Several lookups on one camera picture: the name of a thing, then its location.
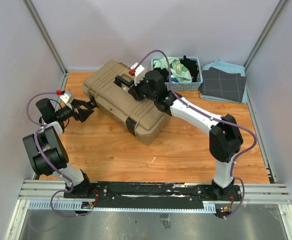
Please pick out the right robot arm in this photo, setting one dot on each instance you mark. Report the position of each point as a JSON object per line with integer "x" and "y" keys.
{"x": 225, "y": 139}

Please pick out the grey checked folded cloth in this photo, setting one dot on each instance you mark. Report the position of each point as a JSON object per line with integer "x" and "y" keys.
{"x": 223, "y": 85}

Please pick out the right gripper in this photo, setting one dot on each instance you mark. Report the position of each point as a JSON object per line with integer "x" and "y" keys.
{"x": 133, "y": 91}

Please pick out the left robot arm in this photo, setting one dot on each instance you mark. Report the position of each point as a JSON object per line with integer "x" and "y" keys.
{"x": 45, "y": 151}

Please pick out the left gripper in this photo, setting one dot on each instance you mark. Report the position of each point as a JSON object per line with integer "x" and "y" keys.
{"x": 83, "y": 114}

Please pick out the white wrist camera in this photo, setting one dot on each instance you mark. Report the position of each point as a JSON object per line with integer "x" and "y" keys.
{"x": 65, "y": 96}
{"x": 137, "y": 71}

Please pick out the green patterned cloth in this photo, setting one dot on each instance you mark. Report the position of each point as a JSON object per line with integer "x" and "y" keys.
{"x": 175, "y": 68}

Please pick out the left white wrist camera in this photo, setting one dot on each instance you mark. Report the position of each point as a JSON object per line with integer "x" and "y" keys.
{"x": 65, "y": 96}

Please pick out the black cloth in basket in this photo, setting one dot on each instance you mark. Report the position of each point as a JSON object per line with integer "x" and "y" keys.
{"x": 190, "y": 64}

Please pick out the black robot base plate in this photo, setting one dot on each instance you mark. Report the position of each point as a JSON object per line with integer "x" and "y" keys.
{"x": 154, "y": 195}

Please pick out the tan plastic tool box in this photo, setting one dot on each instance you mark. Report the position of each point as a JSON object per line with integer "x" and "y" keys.
{"x": 141, "y": 118}

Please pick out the blue plastic basket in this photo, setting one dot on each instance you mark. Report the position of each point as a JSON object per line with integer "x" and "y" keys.
{"x": 193, "y": 86}

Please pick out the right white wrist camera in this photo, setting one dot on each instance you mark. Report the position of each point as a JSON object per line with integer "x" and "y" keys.
{"x": 137, "y": 71}

